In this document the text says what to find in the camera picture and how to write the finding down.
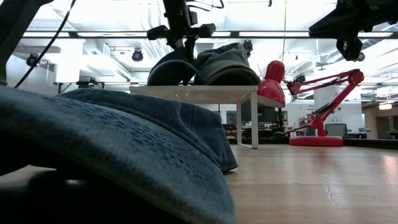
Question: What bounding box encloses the red desk lamp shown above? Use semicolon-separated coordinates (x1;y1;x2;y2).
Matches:
257;60;365;147

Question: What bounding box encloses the grey monitor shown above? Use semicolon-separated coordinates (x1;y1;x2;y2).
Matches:
325;123;348;138

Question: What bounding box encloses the navy blue baseball cap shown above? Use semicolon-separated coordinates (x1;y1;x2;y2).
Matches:
0;86;239;224
147;49;200;86

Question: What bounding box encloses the black aluminium table frame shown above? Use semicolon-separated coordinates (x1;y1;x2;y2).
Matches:
228;136;398;151

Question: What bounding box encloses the black ceiling device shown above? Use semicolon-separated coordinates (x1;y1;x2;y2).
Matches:
242;39;254;57

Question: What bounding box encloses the black overhead beam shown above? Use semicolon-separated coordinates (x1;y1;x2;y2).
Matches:
23;30;398;39

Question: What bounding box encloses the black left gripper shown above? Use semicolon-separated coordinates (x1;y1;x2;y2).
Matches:
146;23;217;86

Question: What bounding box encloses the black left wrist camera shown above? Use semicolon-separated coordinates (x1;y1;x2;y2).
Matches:
187;11;199;27

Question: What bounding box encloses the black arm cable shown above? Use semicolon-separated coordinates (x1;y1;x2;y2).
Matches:
12;0;78;89

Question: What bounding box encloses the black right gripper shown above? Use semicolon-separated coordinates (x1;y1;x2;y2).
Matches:
309;0;379;62

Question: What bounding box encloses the white perforated metal shelf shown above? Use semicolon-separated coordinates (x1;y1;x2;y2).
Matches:
129;85;259;149

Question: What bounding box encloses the grey baseball cap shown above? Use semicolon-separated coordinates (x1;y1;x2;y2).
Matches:
194;65;262;86
193;42;262;86

